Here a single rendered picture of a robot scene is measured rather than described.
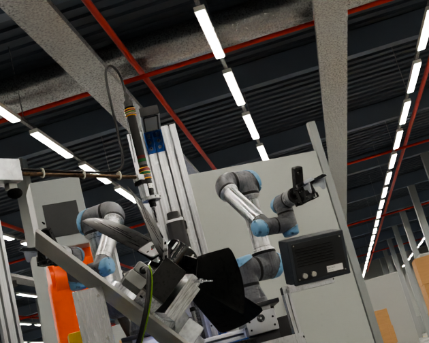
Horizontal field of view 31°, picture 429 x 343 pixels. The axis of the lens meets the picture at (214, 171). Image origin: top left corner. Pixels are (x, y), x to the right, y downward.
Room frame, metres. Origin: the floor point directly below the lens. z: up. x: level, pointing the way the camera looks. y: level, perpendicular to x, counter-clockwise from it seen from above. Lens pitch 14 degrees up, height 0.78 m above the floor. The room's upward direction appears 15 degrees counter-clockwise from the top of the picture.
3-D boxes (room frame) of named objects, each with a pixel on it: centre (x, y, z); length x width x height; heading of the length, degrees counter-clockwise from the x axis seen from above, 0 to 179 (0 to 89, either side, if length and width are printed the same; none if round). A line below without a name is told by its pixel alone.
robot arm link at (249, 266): (3.59, -0.01, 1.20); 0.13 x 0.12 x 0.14; 122
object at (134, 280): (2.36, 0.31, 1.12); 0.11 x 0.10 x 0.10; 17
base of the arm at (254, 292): (3.58, -0.01, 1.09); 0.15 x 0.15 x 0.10
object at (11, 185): (2.30, 0.62, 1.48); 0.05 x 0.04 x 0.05; 142
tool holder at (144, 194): (2.76, 0.26, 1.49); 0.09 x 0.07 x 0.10; 142
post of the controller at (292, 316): (3.26, -0.15, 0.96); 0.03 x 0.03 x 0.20; 17
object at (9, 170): (2.27, 0.64, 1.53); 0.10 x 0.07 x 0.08; 142
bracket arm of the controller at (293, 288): (3.29, -0.25, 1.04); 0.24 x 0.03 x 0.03; 107
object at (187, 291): (2.41, 0.22, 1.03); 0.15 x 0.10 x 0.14; 107
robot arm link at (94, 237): (3.57, 0.61, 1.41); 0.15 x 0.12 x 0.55; 70
